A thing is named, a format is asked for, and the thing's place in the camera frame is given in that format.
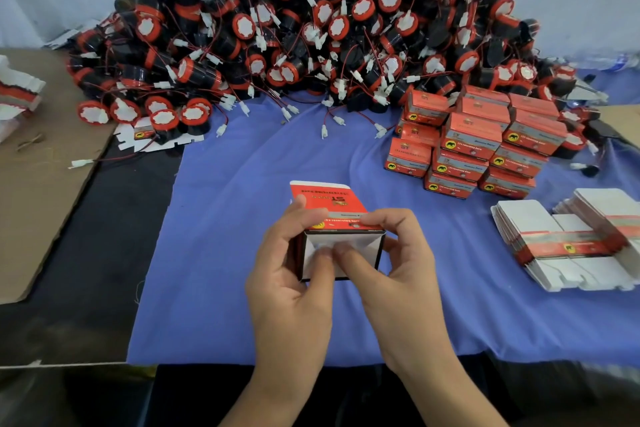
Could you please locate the person's right hand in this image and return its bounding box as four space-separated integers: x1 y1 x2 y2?
332 207 459 383

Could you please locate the person's left hand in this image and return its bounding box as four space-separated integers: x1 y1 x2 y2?
245 196 336 398

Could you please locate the orange white paper box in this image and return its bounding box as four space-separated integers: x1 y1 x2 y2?
508 92 563 119
289 179 387 283
440 111 504 159
458 86 513 125
478 167 538 199
384 138 434 179
403 86 453 127
432 148 489 183
490 141 551 177
502 109 568 155
397 121 444 147
423 170 478 199

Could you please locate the stack of paper boxes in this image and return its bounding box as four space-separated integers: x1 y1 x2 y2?
0 54 47 143
490 188 640 293

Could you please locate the pile of black red buzzers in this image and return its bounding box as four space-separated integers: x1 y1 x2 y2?
65 0 606 147

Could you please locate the person's left forearm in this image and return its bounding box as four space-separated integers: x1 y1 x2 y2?
220 376 311 427

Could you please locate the blue cloth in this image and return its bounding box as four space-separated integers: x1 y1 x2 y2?
127 66 640 368

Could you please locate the brown cardboard sheet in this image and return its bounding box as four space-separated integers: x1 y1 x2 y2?
598 104 640 151
0 48 116 305

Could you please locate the rubber band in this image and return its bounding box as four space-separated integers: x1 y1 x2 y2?
16 132 47 153

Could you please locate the clear plastic bottle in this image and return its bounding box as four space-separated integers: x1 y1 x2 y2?
585 53 636 73

